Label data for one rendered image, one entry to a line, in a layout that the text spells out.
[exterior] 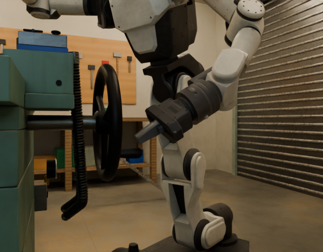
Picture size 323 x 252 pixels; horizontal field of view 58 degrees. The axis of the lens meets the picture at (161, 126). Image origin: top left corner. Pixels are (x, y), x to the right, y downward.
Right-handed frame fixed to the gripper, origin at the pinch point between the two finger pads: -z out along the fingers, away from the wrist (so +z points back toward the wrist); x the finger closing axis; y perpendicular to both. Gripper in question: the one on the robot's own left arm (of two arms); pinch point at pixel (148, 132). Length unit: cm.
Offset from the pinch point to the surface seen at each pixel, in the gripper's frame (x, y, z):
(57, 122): 13.7, 5.2, -15.2
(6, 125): 0.0, 17.7, -22.5
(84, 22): 354, -83, 87
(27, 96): 10.5, 15.7, -17.6
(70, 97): 8.5, 12.1, -10.5
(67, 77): 12.2, 14.6, -8.7
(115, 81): 6.4, 11.6, -0.8
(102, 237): 84, -135, -28
